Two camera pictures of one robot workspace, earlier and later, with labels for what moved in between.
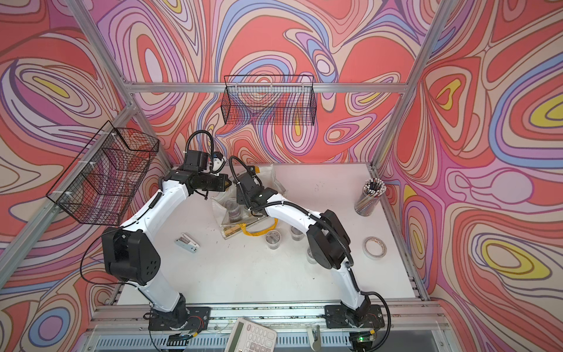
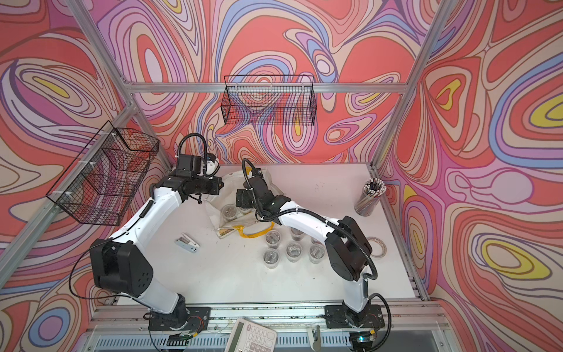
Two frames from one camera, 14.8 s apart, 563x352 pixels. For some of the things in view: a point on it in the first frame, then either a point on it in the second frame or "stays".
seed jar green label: x=233 y=210 to x=270 y=258
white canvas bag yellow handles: x=232 y=215 stays
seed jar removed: x=296 y=235 stays
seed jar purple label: x=273 y=238 stays
